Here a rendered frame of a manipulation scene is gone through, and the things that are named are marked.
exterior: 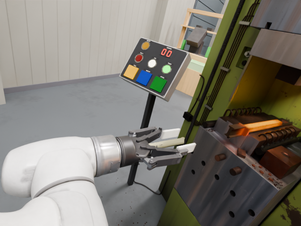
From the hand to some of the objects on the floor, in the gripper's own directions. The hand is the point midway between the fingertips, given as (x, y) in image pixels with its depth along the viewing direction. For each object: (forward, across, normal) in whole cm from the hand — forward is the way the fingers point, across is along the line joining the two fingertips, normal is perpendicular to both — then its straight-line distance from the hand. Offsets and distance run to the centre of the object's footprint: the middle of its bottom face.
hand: (178, 140), depth 53 cm
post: (+27, -58, -100) cm, 118 cm away
